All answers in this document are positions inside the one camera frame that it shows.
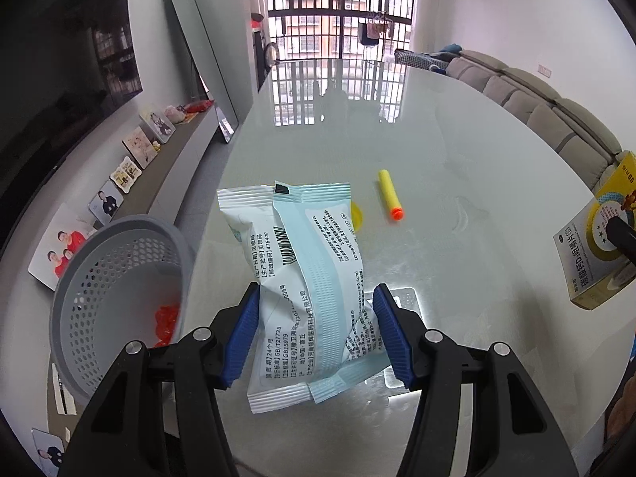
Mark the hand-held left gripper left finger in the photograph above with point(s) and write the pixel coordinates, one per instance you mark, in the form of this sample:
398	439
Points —
241	338

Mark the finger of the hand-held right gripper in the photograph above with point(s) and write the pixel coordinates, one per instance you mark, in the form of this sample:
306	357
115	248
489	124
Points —
625	238

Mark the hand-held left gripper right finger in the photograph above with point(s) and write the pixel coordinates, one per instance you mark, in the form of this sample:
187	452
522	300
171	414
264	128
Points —
395	340

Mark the yellow cardboard medicine box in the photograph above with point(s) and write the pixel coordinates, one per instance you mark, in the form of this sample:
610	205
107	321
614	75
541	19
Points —
591	258

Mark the red plastic bag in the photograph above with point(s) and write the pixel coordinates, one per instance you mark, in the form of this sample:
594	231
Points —
166	325

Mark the light blue packet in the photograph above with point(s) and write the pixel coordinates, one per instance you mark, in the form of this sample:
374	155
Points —
328	258

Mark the grey perforated plastic wastebasket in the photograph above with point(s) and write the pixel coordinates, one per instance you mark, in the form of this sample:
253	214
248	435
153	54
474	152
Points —
99	278

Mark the yellow round plastic piece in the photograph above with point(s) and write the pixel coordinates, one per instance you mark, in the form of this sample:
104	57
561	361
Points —
357	216

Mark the yellow foam dart orange tip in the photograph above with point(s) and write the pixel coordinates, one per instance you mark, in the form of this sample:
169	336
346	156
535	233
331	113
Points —
390	194

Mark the grey sectional sofa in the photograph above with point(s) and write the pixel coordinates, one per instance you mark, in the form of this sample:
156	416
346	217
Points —
541	109

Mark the photo of dark-clothed figure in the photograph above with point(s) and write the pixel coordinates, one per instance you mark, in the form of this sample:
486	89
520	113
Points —
106	207

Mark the ornate white-framed photo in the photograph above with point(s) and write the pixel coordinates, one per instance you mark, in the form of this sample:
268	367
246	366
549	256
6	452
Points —
125	175

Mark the large red-shirted family photo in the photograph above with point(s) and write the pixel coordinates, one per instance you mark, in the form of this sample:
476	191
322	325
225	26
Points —
59	253

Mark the pale pink photo print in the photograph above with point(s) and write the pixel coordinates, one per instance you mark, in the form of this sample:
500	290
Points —
140	148

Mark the small portrait photo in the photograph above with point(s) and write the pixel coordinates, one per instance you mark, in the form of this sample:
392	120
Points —
49	454

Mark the photo of couple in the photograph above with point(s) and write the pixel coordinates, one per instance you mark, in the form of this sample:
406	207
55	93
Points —
158	125

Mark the small pink plush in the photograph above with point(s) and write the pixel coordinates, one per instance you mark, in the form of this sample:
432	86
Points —
175	113

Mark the red flat pouch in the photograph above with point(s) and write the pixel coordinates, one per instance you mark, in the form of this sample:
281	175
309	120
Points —
198	107

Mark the blue plush toy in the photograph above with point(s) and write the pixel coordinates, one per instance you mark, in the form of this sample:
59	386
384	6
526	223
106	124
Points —
451	49

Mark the checkered blanket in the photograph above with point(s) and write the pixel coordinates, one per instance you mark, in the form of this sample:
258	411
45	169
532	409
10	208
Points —
415	59

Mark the tall black-framed standing mirror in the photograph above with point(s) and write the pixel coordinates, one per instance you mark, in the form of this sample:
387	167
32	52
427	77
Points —
203	59

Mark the front-loading washing machine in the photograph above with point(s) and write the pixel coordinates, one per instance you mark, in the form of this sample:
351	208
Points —
272	54

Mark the dark garment on low hanger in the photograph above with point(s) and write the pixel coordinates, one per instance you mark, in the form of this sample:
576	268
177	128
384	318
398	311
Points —
372	30

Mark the black window grille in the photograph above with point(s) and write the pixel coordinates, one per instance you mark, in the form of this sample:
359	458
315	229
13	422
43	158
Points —
343	20

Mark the black flat television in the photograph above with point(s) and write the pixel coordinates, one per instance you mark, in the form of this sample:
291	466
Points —
49	69

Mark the white wall socket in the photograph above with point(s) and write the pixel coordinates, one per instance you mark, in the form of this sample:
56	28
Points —
545	70

